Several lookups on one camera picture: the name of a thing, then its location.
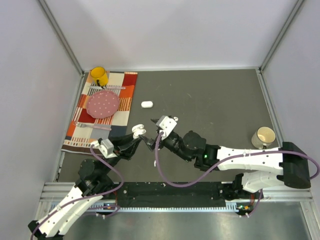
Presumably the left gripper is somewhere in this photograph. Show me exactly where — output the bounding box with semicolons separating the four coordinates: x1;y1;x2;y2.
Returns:
99;131;142;177

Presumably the white charging case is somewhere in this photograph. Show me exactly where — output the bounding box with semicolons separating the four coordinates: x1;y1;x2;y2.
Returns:
140;101;154;109
131;124;147;139

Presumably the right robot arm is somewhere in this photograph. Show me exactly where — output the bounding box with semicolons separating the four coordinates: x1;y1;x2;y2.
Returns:
132;115;312;200

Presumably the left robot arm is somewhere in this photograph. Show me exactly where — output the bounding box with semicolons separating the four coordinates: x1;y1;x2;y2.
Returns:
28;133;143;240

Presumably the patchwork orange placemat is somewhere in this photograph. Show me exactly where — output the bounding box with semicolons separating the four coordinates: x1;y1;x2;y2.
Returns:
61;71;138;155

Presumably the pink polka dot plate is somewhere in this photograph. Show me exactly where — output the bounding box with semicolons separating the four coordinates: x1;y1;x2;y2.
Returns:
86;90;120;119

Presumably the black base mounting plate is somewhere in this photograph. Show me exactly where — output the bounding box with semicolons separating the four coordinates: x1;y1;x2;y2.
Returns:
103;182;260;208

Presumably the yellow mug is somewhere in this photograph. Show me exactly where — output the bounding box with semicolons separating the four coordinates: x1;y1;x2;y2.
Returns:
90;66;109;87

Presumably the cream dotted mug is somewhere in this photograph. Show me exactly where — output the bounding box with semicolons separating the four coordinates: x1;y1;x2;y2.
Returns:
251;126;276;150

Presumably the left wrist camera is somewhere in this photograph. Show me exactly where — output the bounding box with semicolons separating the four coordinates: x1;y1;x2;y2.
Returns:
90;138;117;159

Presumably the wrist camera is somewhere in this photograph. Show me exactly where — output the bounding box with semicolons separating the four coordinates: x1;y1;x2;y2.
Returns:
90;138;117;159
159;115;177;140

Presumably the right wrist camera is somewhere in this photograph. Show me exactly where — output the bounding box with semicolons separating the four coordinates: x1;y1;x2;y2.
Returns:
159;115;177;140

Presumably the white cable duct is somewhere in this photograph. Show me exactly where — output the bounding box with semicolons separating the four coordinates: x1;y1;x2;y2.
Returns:
87;202;251;213

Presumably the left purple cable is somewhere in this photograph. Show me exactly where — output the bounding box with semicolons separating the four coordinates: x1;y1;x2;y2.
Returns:
29;143;125;240

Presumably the purple cable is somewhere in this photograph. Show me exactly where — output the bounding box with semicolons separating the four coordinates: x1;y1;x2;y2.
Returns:
29;143;125;240
153;131;320;218

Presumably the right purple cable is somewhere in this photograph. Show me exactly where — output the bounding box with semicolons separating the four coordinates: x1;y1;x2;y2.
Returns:
153;131;320;218

